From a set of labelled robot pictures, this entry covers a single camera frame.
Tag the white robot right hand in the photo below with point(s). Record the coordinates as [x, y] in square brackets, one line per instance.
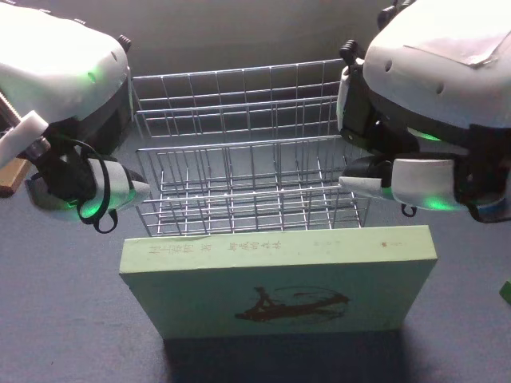
[439, 60]

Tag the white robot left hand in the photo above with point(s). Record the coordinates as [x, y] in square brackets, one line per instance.
[60, 60]

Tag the green number block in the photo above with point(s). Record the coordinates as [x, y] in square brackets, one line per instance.
[506, 293]

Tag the small wooden block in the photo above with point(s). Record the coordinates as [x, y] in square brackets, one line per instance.
[10, 177]

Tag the dark grey table cloth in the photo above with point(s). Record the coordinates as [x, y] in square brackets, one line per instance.
[60, 299]

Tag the light green rectangular block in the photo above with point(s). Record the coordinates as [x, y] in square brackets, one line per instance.
[279, 291]

